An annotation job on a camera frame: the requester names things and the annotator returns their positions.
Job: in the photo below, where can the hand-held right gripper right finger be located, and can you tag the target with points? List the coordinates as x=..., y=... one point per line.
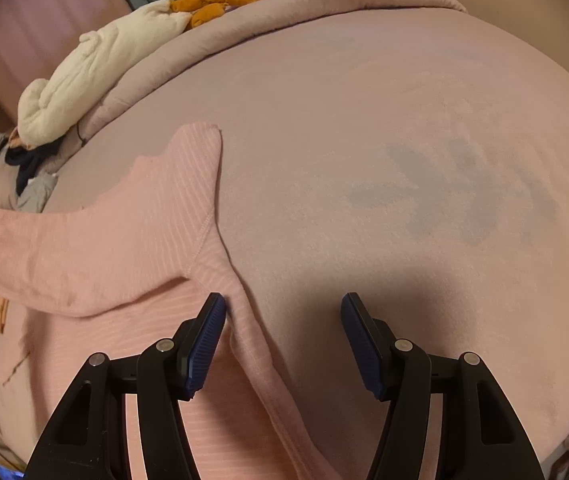
x=364, y=355

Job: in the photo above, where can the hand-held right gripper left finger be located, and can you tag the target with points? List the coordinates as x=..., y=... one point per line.
x=207, y=345

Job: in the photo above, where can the pink striped shirt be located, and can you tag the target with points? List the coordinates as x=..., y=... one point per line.
x=114, y=245

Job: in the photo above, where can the dark clothes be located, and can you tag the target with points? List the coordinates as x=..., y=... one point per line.
x=24, y=165

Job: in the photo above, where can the pink bed sheet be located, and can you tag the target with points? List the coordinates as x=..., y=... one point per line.
x=364, y=135

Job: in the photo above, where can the grey cloth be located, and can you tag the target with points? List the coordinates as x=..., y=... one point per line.
x=34, y=195

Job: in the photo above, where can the white and orange plush toy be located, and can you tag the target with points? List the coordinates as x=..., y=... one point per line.
x=89, y=75

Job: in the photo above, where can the beige comforter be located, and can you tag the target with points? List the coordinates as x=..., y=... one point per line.
x=264, y=15

